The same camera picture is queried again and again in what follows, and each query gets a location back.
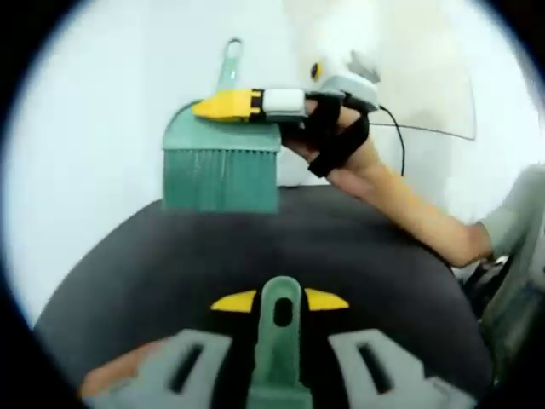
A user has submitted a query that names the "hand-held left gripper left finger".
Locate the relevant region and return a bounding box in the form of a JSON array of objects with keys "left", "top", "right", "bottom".
[{"left": 83, "top": 290, "right": 259, "bottom": 409}]

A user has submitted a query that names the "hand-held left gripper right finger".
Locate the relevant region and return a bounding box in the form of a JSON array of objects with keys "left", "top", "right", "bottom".
[{"left": 304, "top": 288, "right": 476, "bottom": 409}]

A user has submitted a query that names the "green broom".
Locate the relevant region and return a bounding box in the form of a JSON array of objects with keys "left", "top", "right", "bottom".
[{"left": 163, "top": 37, "right": 282, "bottom": 215}]

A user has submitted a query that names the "black tabletop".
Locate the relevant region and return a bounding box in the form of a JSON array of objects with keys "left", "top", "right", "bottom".
[{"left": 32, "top": 186, "right": 497, "bottom": 409}]

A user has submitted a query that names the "person's right hand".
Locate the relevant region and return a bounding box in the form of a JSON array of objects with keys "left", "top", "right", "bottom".
[{"left": 283, "top": 94, "right": 376, "bottom": 183}]

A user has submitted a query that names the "person's left hand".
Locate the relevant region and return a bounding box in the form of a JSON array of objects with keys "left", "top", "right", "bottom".
[{"left": 79, "top": 340, "right": 169, "bottom": 400}]

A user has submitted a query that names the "person's grey shirt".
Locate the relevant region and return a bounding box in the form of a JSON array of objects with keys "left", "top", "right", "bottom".
[{"left": 471, "top": 164, "right": 545, "bottom": 384}]

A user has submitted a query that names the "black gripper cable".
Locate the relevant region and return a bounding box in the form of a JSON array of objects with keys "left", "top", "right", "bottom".
[{"left": 368, "top": 105, "right": 406, "bottom": 176}]

